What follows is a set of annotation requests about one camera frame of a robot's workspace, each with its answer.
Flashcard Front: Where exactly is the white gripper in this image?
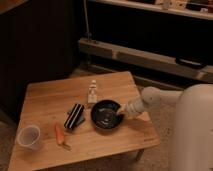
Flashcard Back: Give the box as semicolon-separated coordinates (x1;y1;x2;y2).
116;98;147;117

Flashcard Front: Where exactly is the black ceramic bowl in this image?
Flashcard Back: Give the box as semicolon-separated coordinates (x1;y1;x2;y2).
91;100;124;130

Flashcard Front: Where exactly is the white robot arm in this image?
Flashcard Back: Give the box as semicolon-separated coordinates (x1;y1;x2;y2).
118;84;213;171

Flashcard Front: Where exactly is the white tube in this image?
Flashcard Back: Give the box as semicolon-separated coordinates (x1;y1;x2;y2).
88;80;98;104

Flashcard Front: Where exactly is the wooden table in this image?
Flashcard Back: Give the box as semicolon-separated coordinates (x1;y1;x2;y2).
7;70;162;171

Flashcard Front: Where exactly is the orange carrot toy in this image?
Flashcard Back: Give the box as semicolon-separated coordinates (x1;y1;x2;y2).
55;124;70;150

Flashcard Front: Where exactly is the metal pole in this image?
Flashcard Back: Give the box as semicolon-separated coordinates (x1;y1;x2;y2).
83;0;92;41

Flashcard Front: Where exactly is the clear plastic cup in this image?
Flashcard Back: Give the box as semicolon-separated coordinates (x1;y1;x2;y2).
17;125;42;150

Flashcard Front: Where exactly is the upper shelf with items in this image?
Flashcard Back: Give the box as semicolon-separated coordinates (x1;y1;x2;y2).
89;0;213;21

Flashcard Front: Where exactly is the long grey case with handle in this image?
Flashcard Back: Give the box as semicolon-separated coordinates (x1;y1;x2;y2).
78;38;213;83

